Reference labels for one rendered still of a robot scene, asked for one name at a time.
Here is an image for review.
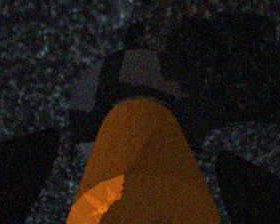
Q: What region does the orange cylindrical knob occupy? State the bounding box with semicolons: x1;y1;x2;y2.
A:
65;97;221;224

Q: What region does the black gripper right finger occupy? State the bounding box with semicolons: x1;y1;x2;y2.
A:
214;149;280;224

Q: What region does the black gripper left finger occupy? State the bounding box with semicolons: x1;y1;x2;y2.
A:
0;128;60;224

